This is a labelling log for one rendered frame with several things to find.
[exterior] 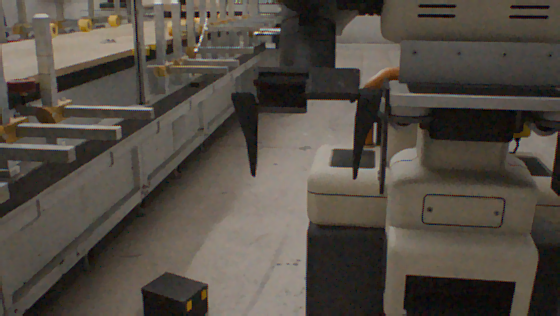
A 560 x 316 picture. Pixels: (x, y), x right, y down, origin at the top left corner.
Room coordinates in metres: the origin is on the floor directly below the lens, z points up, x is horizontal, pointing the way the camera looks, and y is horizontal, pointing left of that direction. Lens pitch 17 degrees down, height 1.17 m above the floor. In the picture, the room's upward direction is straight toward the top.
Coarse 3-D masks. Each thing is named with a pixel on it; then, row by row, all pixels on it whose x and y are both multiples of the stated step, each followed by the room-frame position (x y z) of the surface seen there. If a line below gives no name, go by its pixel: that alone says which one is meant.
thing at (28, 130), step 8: (16, 128) 1.46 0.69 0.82; (24, 128) 1.45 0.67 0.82; (32, 128) 1.45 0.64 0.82; (40, 128) 1.45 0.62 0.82; (48, 128) 1.45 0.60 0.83; (56, 128) 1.44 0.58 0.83; (64, 128) 1.44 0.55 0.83; (72, 128) 1.44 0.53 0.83; (80, 128) 1.43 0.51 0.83; (88, 128) 1.43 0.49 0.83; (96, 128) 1.43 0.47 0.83; (104, 128) 1.43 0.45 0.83; (112, 128) 1.43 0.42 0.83; (120, 128) 1.44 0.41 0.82; (24, 136) 1.45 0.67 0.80; (32, 136) 1.45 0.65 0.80; (40, 136) 1.45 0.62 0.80; (48, 136) 1.45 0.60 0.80; (56, 136) 1.44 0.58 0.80; (64, 136) 1.44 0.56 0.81; (72, 136) 1.44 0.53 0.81; (80, 136) 1.43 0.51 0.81; (88, 136) 1.43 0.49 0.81; (96, 136) 1.43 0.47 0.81; (104, 136) 1.42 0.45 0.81; (112, 136) 1.42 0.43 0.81; (120, 136) 1.44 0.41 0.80
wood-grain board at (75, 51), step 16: (80, 32) 3.84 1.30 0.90; (96, 32) 3.84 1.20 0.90; (112, 32) 3.75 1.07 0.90; (128, 32) 3.75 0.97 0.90; (144, 32) 3.75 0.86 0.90; (16, 48) 2.77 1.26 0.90; (32, 48) 2.77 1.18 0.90; (64, 48) 2.76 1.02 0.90; (80, 48) 2.76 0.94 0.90; (96, 48) 2.75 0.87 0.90; (112, 48) 2.75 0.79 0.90; (128, 48) 2.75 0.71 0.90; (16, 64) 2.16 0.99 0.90; (32, 64) 2.16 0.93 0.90; (64, 64) 2.16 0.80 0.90; (80, 64) 2.21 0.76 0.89; (96, 64) 2.35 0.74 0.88
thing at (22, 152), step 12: (0, 144) 1.22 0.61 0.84; (12, 144) 1.21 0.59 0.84; (24, 144) 1.21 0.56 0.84; (0, 156) 1.19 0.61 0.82; (12, 156) 1.19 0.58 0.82; (24, 156) 1.19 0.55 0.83; (36, 156) 1.18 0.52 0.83; (48, 156) 1.18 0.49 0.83; (60, 156) 1.17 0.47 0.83; (72, 156) 1.19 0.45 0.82
